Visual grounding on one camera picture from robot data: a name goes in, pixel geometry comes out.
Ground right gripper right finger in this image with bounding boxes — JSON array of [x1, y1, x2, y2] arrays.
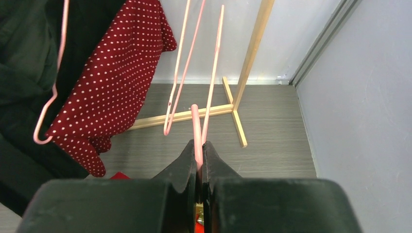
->
[[202, 142, 362, 233]]

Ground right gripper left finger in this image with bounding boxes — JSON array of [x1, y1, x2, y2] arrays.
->
[[17, 140, 197, 233]]

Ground plain red garment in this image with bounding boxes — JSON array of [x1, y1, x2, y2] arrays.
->
[[110, 172, 130, 179]]

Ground pink hanger of floral skirt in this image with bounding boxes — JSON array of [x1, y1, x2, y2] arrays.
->
[[163, 0, 206, 136]]

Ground pink hanger of dotted garment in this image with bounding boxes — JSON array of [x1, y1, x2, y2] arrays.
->
[[33, 0, 70, 145]]

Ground dark red polka dot garment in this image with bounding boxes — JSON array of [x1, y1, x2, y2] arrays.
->
[[47, 0, 177, 177]]

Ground black garment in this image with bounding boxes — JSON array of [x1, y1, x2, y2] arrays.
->
[[0, 0, 123, 216]]

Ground wooden clothes rack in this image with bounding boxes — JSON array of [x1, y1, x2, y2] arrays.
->
[[130, 0, 275, 148]]

